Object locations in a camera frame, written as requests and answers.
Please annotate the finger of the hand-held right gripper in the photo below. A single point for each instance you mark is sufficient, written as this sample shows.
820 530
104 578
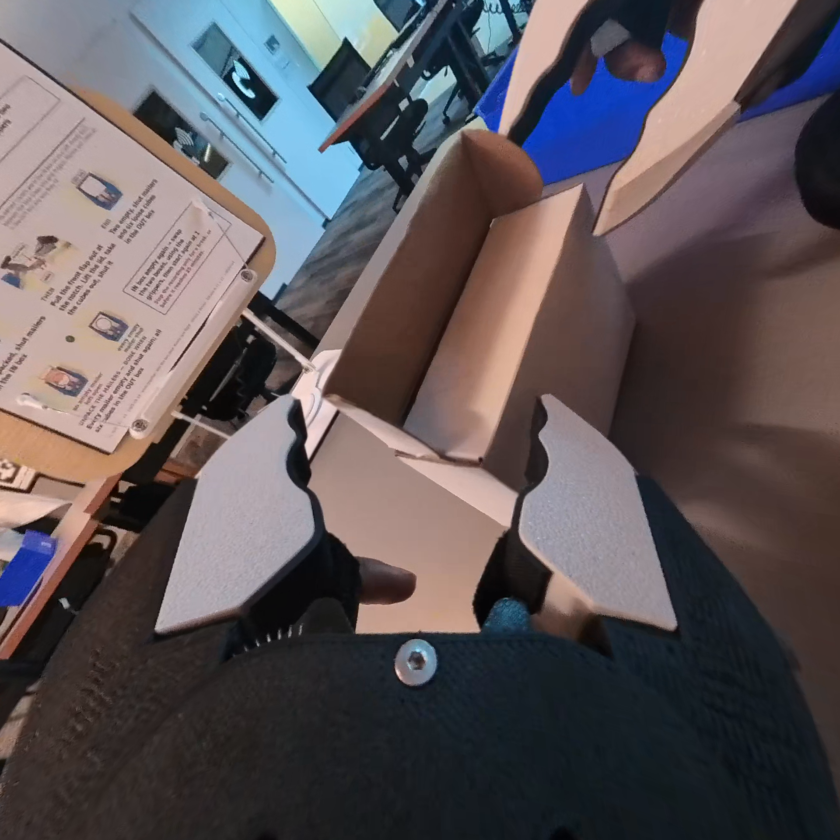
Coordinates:
722 59
525 72

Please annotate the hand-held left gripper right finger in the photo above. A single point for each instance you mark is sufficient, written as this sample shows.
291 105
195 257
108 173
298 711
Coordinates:
590 531

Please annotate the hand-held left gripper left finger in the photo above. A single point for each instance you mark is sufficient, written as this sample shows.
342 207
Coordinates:
243 525

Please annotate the blue plastic bin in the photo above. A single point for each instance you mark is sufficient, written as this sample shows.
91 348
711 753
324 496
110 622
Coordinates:
577 144

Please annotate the white cardboard mailer box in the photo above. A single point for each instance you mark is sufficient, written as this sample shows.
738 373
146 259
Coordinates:
525 315

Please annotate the wooden edged office desk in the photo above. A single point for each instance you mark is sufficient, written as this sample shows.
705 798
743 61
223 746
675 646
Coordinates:
394 72

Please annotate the person's right hand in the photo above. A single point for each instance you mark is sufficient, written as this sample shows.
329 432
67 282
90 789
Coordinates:
630 59

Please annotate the person's left hand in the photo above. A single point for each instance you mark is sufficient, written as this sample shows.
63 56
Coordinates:
387 581

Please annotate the black quilted pad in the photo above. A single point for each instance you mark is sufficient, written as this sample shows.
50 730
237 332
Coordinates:
823 164

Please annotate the black office chair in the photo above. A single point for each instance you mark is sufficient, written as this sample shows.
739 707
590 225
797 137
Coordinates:
338 72
236 374
394 144

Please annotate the white board stand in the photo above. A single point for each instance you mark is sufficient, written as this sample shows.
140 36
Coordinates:
190 358

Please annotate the instruction sheet on stand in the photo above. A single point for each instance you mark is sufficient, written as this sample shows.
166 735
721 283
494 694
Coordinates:
65 459

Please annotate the small blue box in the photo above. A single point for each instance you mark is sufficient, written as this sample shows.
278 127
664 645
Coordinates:
26 568

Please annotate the black white marker tag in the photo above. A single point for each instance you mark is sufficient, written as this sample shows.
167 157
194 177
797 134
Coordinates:
16 474

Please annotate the black phone booth sign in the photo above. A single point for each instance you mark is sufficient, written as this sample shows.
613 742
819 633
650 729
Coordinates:
249 88
184 134

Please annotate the printed instruction sheet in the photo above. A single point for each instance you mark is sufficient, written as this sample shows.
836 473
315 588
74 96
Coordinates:
98 262

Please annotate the metal wall handrail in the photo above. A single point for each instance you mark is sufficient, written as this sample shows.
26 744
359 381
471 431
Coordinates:
243 148

